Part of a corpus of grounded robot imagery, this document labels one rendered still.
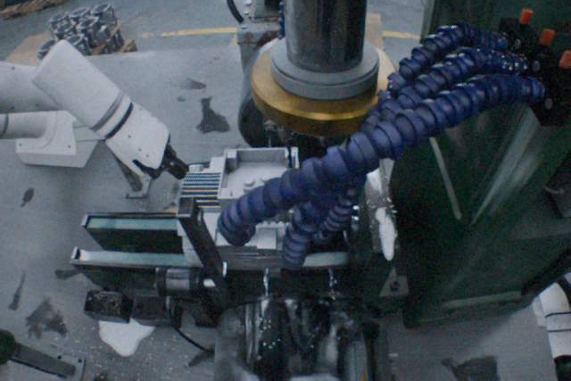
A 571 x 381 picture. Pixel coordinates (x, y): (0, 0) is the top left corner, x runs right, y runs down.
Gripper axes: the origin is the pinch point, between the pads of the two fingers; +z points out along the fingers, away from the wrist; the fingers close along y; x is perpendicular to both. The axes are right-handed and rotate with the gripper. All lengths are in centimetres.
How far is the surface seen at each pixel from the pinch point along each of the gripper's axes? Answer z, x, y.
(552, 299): 114, 66, 13
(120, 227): 5.1, -25.2, 2.6
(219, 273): 4.9, 8.9, 20.9
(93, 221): 0.9, -32.4, 1.3
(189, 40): 58, -117, -247
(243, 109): 5.1, 10.1, -15.0
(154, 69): 7, -45, -80
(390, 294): 34.0, 25.7, 19.2
